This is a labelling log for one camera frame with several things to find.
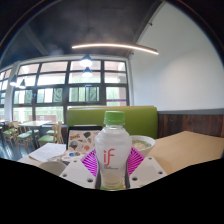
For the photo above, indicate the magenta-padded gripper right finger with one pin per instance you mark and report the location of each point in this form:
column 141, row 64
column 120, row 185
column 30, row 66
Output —
column 146, row 171

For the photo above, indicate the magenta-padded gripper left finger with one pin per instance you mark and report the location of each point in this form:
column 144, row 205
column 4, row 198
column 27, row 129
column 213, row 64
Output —
column 76, row 172

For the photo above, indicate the clear green-capped drink bottle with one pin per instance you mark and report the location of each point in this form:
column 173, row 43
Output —
column 112, row 151

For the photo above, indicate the white ceramic bowl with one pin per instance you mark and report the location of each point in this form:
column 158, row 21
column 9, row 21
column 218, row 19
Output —
column 145, row 145

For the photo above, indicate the white paper sheet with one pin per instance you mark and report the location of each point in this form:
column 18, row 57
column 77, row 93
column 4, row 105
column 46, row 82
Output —
column 46, row 151

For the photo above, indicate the green upholstered bench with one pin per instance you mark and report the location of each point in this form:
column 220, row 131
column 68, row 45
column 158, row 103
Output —
column 140, row 120

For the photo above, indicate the group of green-seated wooden chairs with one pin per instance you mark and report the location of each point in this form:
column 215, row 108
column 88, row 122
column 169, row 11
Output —
column 25, row 136

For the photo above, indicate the wooden dining table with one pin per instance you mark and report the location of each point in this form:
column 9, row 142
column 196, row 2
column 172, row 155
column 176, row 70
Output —
column 33, row 123

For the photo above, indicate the large black-framed window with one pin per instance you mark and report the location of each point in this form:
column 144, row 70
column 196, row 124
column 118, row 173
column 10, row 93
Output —
column 66, row 86

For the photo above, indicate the large black pendant lamp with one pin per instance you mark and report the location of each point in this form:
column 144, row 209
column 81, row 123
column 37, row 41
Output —
column 86, row 61
column 87, row 72

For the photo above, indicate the small black pendant lamp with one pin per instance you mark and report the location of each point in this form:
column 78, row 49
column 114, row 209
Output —
column 13, row 81
column 22, row 84

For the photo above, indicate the long linear ceiling light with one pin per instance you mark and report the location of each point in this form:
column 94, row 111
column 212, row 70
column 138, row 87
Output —
column 116, row 46

